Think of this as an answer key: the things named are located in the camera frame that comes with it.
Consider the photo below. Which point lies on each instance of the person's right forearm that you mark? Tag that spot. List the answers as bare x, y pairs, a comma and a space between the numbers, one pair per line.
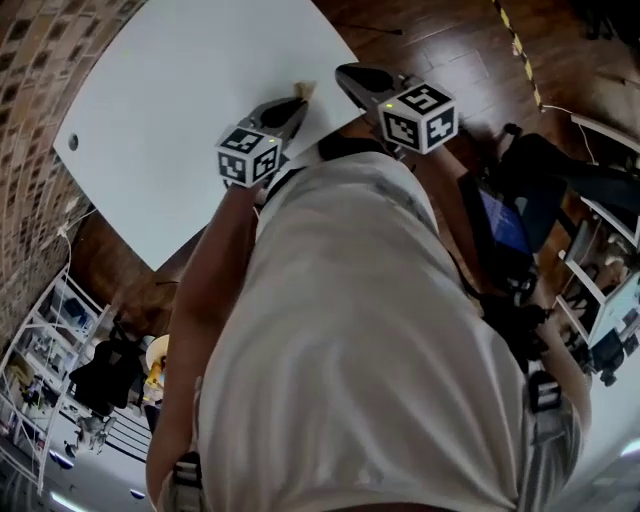
442, 180

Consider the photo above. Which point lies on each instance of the round wooden table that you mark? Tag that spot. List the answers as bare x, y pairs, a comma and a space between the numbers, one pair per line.
157, 347

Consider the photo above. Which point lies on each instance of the white metal shelf rack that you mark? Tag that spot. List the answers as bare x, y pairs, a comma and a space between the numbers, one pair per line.
45, 350

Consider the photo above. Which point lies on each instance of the white desk frame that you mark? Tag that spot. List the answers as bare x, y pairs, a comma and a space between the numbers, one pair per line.
595, 280

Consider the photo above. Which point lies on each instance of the black office chair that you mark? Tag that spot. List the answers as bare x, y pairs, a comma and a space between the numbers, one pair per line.
560, 170
107, 370

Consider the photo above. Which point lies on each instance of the person's left forearm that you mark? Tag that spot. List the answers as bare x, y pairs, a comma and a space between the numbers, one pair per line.
215, 250

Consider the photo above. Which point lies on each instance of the white rectangular table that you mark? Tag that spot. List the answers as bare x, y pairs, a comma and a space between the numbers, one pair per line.
190, 100

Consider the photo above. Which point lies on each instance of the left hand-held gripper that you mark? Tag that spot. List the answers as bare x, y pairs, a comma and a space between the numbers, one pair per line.
247, 160

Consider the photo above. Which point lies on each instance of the yellow toy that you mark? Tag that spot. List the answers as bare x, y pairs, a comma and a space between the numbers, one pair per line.
156, 372

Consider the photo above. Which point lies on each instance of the yellow black floor tape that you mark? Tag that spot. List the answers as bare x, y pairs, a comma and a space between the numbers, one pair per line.
522, 55

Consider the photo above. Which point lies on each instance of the black laptop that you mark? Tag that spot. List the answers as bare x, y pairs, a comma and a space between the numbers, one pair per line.
505, 225

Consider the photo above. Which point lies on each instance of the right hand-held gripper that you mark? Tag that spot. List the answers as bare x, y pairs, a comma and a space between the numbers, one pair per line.
420, 120

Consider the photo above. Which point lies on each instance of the small cream object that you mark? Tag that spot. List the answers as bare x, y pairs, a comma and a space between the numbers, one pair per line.
305, 90

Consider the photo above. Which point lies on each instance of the person's white shirt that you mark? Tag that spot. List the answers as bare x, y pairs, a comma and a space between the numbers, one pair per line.
350, 325

